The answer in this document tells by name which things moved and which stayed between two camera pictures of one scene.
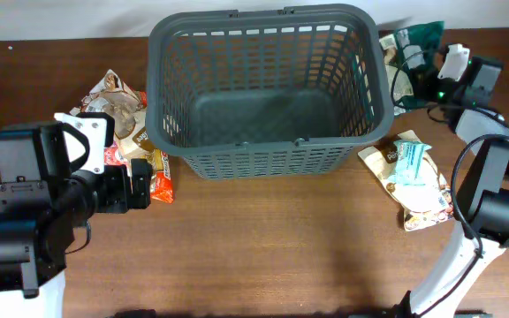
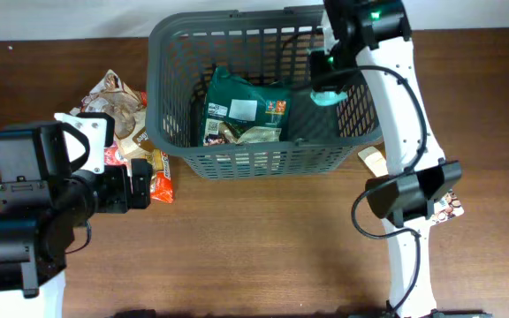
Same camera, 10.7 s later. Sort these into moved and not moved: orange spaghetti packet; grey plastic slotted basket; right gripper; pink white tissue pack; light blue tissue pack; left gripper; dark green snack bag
Moved: dark green snack bag; light blue tissue pack; right gripper
Not moved: orange spaghetti packet; pink white tissue pack; grey plastic slotted basket; left gripper
